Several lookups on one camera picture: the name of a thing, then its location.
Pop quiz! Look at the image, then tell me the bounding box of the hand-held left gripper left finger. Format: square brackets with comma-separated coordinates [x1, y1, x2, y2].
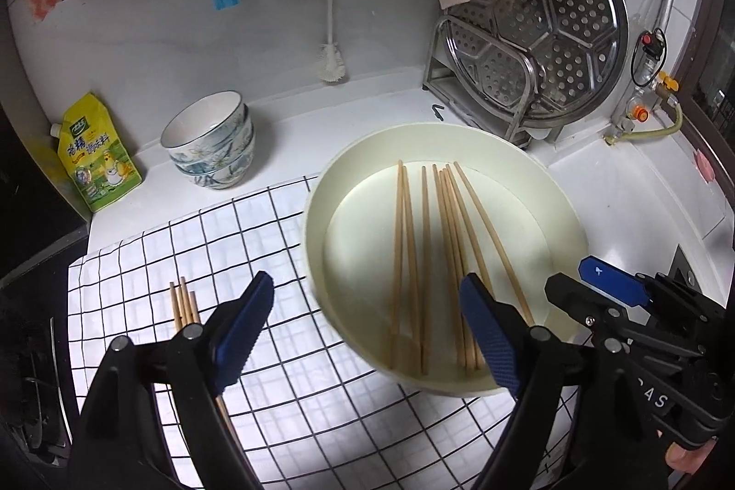
[74, 270, 275, 490]

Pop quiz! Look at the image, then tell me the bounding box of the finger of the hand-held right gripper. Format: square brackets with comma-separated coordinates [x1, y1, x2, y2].
[579, 256, 661, 308]
[544, 273, 627, 349]

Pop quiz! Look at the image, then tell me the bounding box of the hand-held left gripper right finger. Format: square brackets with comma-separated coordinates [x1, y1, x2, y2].
[459, 273, 673, 490]

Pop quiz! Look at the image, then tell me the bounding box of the bundle of wooden chopsticks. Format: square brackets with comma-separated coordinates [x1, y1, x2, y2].
[389, 160, 536, 375]

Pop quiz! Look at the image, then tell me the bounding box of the large cream bowl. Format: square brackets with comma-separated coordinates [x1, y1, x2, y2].
[303, 123, 590, 399]

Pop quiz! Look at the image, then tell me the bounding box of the person's right hand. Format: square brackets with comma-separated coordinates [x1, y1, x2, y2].
[667, 443, 708, 485]

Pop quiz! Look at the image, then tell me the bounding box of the white black checkered cloth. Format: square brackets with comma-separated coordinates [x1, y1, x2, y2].
[68, 174, 582, 490]

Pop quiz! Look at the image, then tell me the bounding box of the blue floral ceramic bowl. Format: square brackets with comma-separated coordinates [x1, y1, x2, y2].
[168, 119, 255, 170]
[175, 146, 256, 191]
[161, 91, 249, 150]

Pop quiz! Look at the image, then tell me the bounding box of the gas valve assembly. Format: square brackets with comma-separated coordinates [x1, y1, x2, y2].
[603, 26, 681, 147]

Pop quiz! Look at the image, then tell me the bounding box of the black gas stove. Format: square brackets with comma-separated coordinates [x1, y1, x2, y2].
[0, 237, 96, 490]

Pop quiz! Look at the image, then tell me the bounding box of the yellow seasoning pouch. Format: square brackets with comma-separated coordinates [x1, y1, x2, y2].
[51, 93, 143, 214]

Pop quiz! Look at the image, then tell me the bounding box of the steel dish rack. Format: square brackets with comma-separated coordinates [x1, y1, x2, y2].
[424, 16, 565, 150]

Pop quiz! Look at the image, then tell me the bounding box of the perforated steel steamer plate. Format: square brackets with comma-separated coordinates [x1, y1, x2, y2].
[445, 0, 629, 129]

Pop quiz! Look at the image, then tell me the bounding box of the white bottle brush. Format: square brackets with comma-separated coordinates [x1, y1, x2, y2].
[317, 0, 350, 83]

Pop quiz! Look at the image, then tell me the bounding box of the yellow gas hose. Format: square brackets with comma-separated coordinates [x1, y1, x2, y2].
[623, 104, 685, 144]

